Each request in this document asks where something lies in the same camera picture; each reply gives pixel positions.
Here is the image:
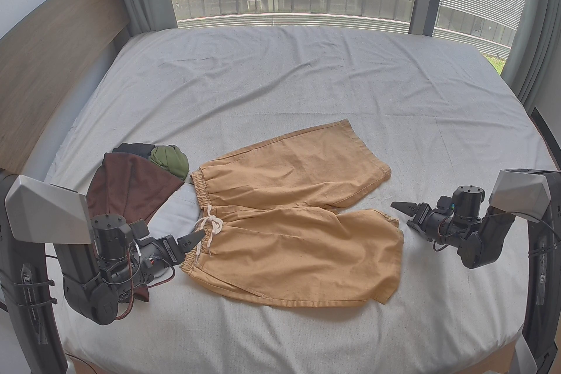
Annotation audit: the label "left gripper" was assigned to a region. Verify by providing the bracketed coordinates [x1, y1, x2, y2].
[140, 235, 187, 272]

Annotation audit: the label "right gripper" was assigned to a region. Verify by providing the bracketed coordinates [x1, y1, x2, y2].
[391, 200, 455, 243]

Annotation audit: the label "tan shorts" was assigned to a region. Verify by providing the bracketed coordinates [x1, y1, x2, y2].
[181, 119, 405, 308]

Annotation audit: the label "pale grey garment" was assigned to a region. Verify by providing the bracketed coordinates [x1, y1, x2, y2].
[147, 184, 203, 283]

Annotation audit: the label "brown garment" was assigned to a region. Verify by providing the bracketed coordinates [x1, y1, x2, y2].
[86, 152, 186, 303]

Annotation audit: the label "green garment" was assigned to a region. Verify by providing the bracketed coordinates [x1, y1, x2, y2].
[148, 144, 190, 180]

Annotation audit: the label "dark grey garment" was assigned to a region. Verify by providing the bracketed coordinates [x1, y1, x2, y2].
[113, 142, 154, 158]

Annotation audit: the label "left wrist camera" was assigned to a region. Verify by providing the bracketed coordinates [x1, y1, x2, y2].
[129, 220, 150, 241]

